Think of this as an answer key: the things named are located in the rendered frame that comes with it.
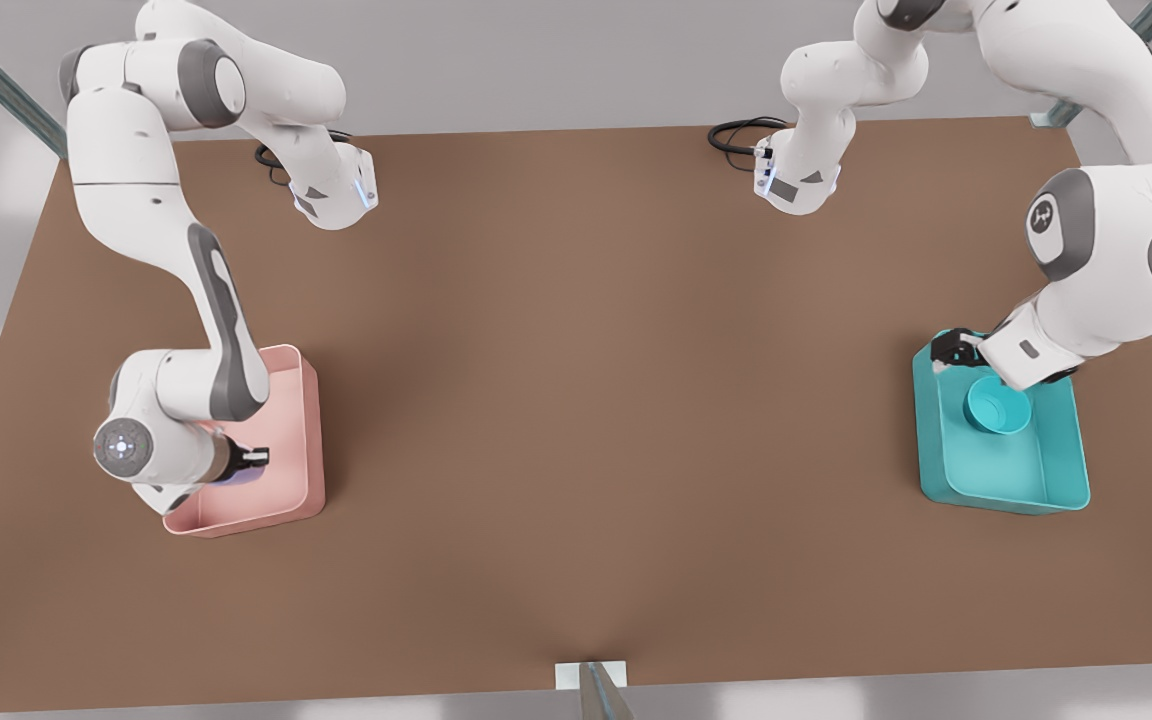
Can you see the purple cup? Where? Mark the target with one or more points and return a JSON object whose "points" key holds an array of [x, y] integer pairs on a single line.
{"points": [[239, 478]]}

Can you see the teal plastic box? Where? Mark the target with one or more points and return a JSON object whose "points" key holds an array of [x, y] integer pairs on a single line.
{"points": [[1006, 470]]}

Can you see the teal bowl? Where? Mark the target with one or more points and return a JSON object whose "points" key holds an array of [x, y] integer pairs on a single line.
{"points": [[996, 408]]}

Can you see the pink plastic box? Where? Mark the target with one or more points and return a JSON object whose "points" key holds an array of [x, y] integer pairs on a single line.
{"points": [[281, 440]]}

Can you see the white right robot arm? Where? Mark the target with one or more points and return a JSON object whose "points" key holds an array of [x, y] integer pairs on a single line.
{"points": [[126, 180]]}

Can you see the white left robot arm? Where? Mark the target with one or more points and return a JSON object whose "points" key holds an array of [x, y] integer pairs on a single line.
{"points": [[1116, 230]]}

